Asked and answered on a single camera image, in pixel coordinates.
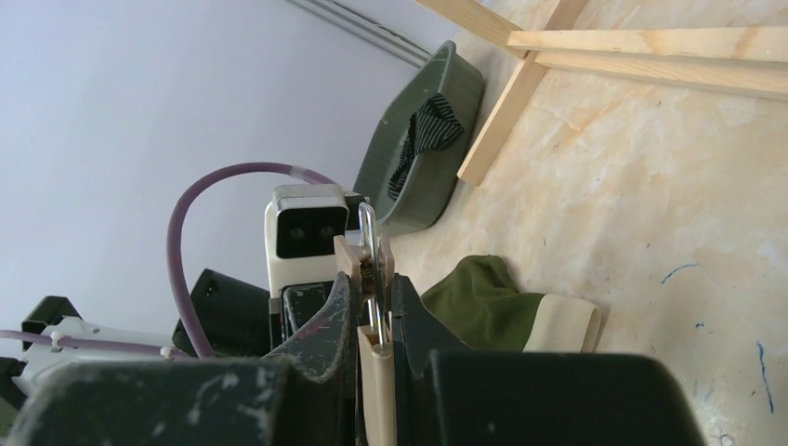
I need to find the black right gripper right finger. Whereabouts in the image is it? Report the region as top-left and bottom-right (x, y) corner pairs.
(391, 275), (704, 445)

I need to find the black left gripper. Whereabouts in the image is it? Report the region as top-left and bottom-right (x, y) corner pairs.
(269, 282), (333, 351)

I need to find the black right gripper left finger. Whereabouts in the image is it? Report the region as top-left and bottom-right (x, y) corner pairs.
(7, 273), (359, 445)

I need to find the green underwear with cream waistband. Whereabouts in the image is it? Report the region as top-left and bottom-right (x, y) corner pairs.
(421, 255), (601, 353)

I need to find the beige clip hanger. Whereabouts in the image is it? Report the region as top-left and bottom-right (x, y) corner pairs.
(334, 201), (397, 445)

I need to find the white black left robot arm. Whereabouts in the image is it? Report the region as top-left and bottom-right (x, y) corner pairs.
(1, 269), (333, 431)

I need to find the grey-green plastic tub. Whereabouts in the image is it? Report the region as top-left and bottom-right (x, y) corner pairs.
(353, 40), (485, 235)

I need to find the black striped garment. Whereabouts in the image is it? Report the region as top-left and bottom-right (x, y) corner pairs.
(387, 93), (465, 201)

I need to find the light wooden clothes rack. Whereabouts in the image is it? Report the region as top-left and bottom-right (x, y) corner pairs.
(423, 1), (787, 186)

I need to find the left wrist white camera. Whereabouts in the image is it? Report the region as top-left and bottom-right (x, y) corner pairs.
(264, 184), (349, 299)

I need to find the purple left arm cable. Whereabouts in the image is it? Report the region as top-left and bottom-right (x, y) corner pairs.
(0, 162), (336, 361)

